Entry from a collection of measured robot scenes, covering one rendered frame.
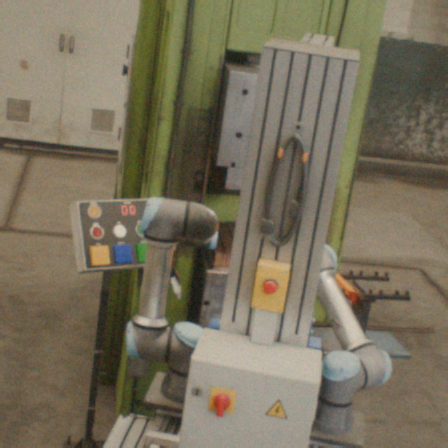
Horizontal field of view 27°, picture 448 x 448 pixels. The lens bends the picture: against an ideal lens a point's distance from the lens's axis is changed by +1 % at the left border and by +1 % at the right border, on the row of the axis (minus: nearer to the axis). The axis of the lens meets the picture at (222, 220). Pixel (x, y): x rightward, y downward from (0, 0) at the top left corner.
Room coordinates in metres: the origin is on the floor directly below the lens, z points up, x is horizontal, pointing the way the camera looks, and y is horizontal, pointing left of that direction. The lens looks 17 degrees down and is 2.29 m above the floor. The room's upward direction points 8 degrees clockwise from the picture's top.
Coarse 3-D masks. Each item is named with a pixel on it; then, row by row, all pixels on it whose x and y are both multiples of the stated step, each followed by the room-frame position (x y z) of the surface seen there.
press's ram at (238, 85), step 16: (224, 64) 3.93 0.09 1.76; (240, 64) 3.98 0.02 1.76; (224, 80) 3.86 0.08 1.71; (240, 80) 3.76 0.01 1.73; (256, 80) 3.77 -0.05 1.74; (224, 96) 3.80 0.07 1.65; (240, 96) 3.76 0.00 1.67; (224, 112) 3.75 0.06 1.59; (240, 112) 3.76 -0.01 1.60; (224, 128) 3.75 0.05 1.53; (240, 128) 3.76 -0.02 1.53; (224, 144) 3.75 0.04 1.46; (240, 144) 3.76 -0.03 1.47; (224, 160) 3.75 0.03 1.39; (240, 160) 3.76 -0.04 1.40
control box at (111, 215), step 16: (80, 208) 3.49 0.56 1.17; (112, 208) 3.56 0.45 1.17; (128, 208) 3.60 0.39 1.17; (144, 208) 3.64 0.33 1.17; (80, 224) 3.46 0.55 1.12; (96, 224) 3.49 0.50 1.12; (112, 224) 3.53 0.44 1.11; (128, 224) 3.57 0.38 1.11; (80, 240) 3.43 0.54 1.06; (96, 240) 3.46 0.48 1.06; (112, 240) 3.50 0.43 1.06; (128, 240) 3.54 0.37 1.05; (144, 240) 3.57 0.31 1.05; (80, 256) 3.42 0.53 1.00; (112, 256) 3.47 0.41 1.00; (80, 272) 3.42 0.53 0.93
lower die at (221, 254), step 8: (224, 224) 4.15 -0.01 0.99; (224, 232) 4.02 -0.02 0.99; (232, 232) 4.00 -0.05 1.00; (224, 240) 3.91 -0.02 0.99; (232, 240) 3.92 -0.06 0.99; (216, 248) 3.81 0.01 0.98; (224, 248) 3.81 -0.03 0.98; (216, 256) 3.76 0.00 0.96; (224, 256) 3.76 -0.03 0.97; (216, 264) 3.76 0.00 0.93; (224, 264) 3.76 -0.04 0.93
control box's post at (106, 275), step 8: (104, 272) 3.58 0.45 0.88; (104, 280) 3.58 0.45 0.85; (104, 288) 3.59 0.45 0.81; (104, 296) 3.59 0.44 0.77; (104, 304) 3.59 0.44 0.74; (104, 312) 3.59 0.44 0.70; (104, 320) 3.59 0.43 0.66; (104, 328) 3.59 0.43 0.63; (96, 336) 3.59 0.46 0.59; (96, 344) 3.59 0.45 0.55; (96, 360) 3.59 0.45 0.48; (96, 368) 3.59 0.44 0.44; (96, 376) 3.59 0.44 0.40; (96, 384) 3.59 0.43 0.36; (96, 392) 3.59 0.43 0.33; (88, 400) 3.61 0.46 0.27; (96, 400) 3.59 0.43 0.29; (88, 416) 3.59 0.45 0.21; (88, 424) 3.59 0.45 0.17; (88, 432) 3.59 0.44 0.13
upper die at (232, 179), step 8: (216, 168) 4.07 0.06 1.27; (224, 168) 3.85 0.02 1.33; (232, 168) 3.76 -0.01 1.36; (240, 168) 3.77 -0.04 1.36; (224, 176) 3.81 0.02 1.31; (232, 176) 3.76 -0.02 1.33; (240, 176) 3.77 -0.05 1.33; (224, 184) 3.78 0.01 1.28; (232, 184) 3.76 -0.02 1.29; (240, 184) 3.77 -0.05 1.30
